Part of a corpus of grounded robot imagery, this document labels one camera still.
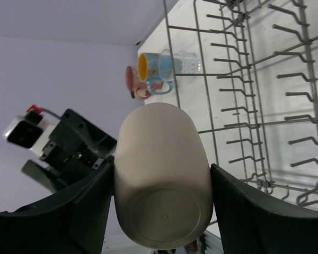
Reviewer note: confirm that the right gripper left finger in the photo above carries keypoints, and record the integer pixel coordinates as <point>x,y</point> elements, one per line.
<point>72,220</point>

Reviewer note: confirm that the beige plastic cup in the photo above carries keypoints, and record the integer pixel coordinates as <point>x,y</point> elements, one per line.
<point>162,182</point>

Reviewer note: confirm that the clear drinking glass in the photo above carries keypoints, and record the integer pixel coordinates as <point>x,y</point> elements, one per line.
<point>180,63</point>

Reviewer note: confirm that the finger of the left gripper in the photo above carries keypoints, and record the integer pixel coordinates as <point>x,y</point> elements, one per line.
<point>48,177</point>

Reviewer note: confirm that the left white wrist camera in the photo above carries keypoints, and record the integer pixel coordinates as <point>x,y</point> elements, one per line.
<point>31,132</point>

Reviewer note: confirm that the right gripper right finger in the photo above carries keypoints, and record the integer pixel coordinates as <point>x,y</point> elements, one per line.
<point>251,221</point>

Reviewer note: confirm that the pink patterned mug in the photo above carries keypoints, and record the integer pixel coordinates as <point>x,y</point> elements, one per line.
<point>137,88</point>

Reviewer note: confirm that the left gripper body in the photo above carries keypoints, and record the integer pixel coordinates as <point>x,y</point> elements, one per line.
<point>76,146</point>

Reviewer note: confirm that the blue butterfly mug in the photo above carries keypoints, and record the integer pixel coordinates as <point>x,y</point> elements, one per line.
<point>148,72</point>

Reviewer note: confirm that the grey wire dish rack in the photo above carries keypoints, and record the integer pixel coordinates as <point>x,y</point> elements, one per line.
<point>255,97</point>

